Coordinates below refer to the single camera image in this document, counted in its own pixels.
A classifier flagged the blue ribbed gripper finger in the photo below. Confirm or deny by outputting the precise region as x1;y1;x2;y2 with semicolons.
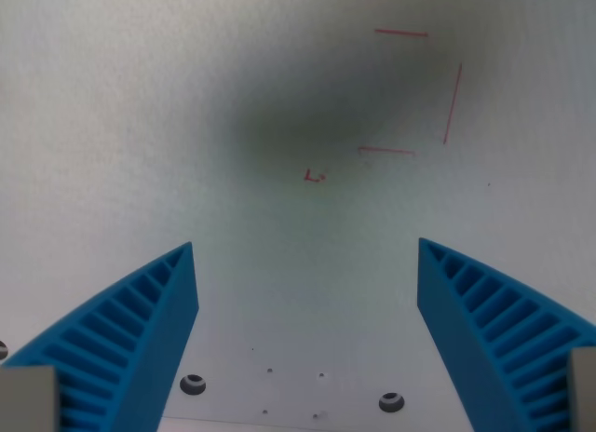
0;241;200;432
416;236;596;432

